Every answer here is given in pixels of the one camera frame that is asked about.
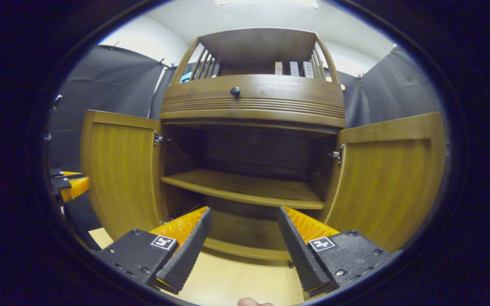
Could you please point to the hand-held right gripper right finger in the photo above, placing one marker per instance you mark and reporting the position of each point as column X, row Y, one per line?
column 302, row 255

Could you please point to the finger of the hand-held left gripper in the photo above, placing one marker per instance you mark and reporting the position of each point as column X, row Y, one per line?
column 77, row 187
column 67, row 174

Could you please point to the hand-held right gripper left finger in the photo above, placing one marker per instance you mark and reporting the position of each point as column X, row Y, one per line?
column 187, row 255

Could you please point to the wooden cabinet door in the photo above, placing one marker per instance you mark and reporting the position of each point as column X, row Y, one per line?
column 121, row 174
column 389, row 182

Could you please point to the wooden double-door shoe cabinet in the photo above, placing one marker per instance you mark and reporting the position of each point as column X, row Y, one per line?
column 253, row 46

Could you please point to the metal door hinge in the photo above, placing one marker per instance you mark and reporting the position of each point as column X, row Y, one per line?
column 167, row 219
column 159, row 138
column 337, row 154

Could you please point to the wooden inner shelf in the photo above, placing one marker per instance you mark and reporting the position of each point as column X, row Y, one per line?
column 249, row 187

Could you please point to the black backdrop cloth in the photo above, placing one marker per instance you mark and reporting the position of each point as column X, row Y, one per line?
column 100, row 80

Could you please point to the wooden ribbed drawer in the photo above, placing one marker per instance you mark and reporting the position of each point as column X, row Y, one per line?
column 270, row 93

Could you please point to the black round drawer knob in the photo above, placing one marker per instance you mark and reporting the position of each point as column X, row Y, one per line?
column 235, row 91

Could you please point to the white book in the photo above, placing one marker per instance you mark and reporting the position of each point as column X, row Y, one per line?
column 308, row 69

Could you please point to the pale lilac book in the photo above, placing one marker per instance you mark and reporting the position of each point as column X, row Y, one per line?
column 294, row 69

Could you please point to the pink book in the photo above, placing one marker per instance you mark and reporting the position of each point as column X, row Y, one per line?
column 278, row 68

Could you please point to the large ceiling light panel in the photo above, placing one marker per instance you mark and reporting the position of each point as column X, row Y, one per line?
column 266, row 2

